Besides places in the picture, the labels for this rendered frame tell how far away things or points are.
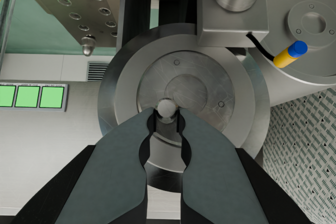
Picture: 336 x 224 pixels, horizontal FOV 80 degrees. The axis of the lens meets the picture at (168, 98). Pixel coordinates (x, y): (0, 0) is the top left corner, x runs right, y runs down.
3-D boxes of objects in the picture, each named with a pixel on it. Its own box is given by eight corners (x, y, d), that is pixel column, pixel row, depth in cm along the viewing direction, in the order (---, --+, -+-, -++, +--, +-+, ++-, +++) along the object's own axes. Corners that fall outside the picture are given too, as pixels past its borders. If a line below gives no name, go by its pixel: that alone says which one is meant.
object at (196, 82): (256, 95, 15) (187, 168, 14) (246, 100, 17) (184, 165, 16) (185, 31, 16) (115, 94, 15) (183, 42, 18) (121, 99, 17)
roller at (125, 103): (251, 35, 18) (260, 174, 15) (201, 97, 43) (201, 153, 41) (119, 31, 18) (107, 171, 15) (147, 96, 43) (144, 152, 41)
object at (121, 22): (133, -103, 23) (121, 52, 19) (150, 20, 46) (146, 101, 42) (128, -103, 23) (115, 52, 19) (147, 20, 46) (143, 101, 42)
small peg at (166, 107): (182, 111, 12) (163, 124, 12) (179, 117, 15) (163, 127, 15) (170, 92, 12) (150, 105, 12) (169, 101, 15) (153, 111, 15)
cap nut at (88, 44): (93, 37, 51) (91, 53, 50) (98, 43, 55) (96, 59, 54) (79, 36, 51) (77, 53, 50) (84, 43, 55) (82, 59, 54)
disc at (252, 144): (264, 24, 19) (278, 196, 16) (261, 27, 19) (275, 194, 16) (105, 20, 19) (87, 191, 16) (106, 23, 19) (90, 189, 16)
